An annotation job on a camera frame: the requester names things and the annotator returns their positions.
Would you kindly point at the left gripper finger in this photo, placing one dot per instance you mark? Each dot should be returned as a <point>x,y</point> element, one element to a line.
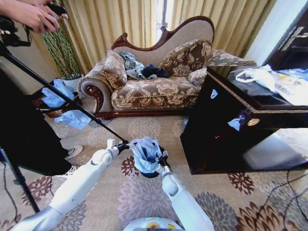
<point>131,147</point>
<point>132,143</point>

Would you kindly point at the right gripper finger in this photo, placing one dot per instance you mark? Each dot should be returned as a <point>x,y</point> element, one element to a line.
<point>158,159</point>
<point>165,153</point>

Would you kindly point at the translucent blue garbage bag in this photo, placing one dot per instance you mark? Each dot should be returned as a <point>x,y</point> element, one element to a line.
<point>142,157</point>

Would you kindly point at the black round trash bin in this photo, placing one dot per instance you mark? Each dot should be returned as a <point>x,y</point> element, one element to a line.
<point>150,174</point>

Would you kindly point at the black handheld controller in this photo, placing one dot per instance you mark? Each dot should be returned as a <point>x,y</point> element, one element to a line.
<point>57,8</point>

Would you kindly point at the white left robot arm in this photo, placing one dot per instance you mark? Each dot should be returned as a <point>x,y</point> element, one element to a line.
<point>77,183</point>

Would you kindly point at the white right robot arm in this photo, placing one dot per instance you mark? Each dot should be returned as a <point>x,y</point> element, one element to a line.
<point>185,204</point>

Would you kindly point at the crumpled blue plastic bag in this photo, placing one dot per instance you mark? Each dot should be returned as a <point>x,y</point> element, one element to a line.
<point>73,119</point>
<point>56,95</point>

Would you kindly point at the white plastic bag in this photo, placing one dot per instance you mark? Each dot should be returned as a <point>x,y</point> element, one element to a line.
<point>257,77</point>

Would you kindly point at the white printed paper bag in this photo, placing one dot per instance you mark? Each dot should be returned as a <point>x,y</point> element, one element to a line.
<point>292,89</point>

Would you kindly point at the dark wooden cabinet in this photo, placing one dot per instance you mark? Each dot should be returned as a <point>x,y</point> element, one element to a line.
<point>211,144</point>

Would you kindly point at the white sneaker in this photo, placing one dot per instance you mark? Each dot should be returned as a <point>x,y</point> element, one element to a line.
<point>74,152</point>
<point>71,170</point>

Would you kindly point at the floral chaise sofa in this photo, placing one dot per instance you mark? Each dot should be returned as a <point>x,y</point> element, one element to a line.
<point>156,93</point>

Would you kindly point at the white robot front shell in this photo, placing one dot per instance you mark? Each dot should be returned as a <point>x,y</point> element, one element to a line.
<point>154,225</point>

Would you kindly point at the dark blue crumpled clothing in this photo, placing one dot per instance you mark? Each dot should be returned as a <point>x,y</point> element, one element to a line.
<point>155,71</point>

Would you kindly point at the grey-green crumpled clothing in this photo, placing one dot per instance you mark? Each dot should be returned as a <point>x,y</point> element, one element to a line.
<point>131,65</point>

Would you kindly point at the black tripod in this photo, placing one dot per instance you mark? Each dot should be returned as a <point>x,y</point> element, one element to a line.
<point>60,97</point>

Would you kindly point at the white plant pot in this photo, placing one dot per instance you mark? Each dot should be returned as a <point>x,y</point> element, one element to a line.
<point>72,83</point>

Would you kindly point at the small floral bolster cushion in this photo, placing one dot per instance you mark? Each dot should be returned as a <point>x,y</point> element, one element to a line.
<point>197,77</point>

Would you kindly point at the blue hanging tag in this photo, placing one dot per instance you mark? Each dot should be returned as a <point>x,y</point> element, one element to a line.
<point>240,118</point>

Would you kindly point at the small dark side table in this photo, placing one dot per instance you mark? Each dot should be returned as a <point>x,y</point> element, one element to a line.
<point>39,106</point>

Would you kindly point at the gold oval label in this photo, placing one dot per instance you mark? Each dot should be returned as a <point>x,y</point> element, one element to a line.
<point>253,122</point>

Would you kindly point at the large floral cushion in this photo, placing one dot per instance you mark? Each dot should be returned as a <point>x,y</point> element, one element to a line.
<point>185,57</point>

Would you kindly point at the person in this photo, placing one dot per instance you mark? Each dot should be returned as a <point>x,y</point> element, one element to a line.
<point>24,130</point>

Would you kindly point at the beige pleated curtain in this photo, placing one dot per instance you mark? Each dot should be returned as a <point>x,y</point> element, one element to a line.
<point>228,21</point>
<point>106,24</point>

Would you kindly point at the dark wooden door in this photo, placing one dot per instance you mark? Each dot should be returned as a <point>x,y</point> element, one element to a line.
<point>288,55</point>

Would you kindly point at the black device on tripod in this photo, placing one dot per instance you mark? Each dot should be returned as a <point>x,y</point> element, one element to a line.
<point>12,31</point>

